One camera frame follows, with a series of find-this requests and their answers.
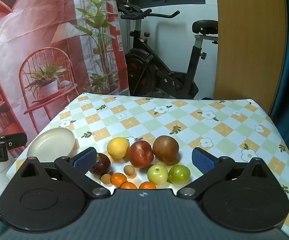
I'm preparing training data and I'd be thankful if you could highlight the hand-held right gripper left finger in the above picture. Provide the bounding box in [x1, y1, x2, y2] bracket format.
[20, 147, 111, 199]

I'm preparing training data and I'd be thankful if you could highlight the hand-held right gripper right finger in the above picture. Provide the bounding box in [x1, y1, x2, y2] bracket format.
[177, 147, 267, 199]

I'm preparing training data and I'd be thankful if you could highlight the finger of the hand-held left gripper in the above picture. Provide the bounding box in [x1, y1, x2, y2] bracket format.
[0, 133, 28, 153]

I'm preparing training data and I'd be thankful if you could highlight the dark purple mangosteen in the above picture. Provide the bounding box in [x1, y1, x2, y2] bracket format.
[89, 153, 111, 176]

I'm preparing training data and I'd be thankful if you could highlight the yellow round fruit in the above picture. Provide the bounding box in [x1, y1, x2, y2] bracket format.
[107, 137, 130, 159]

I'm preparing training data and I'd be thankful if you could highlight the brown red apple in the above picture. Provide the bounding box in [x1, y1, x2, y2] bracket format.
[152, 135, 179, 166]

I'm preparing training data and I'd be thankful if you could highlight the checkered floral tablecloth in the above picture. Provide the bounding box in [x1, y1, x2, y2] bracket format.
[7, 92, 289, 238]

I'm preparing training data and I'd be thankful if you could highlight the black exercise bike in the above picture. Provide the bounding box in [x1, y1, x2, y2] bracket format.
[118, 2, 220, 99]

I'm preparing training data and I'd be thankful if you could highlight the printed backdrop cloth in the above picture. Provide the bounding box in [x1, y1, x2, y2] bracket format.
[0, 0, 130, 161]

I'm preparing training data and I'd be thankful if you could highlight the wooden board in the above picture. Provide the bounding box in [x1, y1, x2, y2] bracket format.
[213, 0, 288, 117]

